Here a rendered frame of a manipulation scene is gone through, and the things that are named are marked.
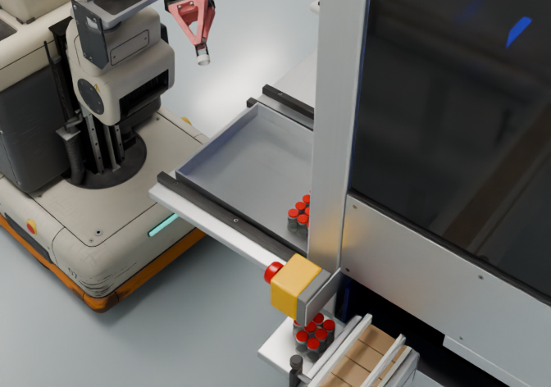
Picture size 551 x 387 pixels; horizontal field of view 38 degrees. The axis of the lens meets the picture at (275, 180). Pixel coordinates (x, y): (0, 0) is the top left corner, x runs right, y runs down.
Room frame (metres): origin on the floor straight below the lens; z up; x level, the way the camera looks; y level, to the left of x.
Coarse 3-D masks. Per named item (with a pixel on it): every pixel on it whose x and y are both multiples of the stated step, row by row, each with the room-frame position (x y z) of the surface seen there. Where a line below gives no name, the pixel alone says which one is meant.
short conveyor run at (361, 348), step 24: (360, 336) 0.70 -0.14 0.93; (384, 336) 0.70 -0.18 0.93; (336, 360) 0.63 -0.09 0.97; (360, 360) 0.65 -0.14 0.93; (384, 360) 0.63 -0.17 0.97; (408, 360) 0.65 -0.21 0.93; (312, 384) 0.59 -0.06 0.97; (336, 384) 0.61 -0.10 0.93; (360, 384) 0.61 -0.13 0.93; (384, 384) 0.61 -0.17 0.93; (408, 384) 0.65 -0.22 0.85
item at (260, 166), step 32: (256, 128) 1.24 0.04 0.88; (288, 128) 1.23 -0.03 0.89; (192, 160) 1.12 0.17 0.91; (224, 160) 1.15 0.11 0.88; (256, 160) 1.15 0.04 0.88; (288, 160) 1.15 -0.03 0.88; (224, 192) 1.06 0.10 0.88; (256, 192) 1.06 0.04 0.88; (288, 192) 1.06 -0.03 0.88; (256, 224) 0.96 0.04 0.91
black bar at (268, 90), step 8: (264, 88) 1.35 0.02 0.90; (272, 88) 1.35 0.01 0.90; (272, 96) 1.34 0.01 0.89; (280, 96) 1.33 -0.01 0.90; (288, 96) 1.33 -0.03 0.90; (288, 104) 1.31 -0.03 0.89; (296, 104) 1.30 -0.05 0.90; (304, 104) 1.30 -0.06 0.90; (304, 112) 1.28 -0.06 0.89; (312, 112) 1.27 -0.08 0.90
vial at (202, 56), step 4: (204, 40) 1.09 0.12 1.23; (200, 44) 1.08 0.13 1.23; (204, 44) 1.09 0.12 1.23; (196, 48) 1.08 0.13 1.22; (200, 48) 1.08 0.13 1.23; (204, 48) 1.08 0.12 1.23; (196, 52) 1.08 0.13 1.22; (200, 52) 1.07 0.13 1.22; (204, 52) 1.07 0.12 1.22; (208, 52) 1.08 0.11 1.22; (196, 56) 1.07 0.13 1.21; (200, 56) 1.07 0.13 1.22; (204, 56) 1.07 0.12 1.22; (208, 56) 1.07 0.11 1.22; (200, 60) 1.06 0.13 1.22; (204, 60) 1.06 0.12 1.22; (208, 60) 1.06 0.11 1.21; (200, 64) 1.06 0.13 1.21; (204, 64) 1.06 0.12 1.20
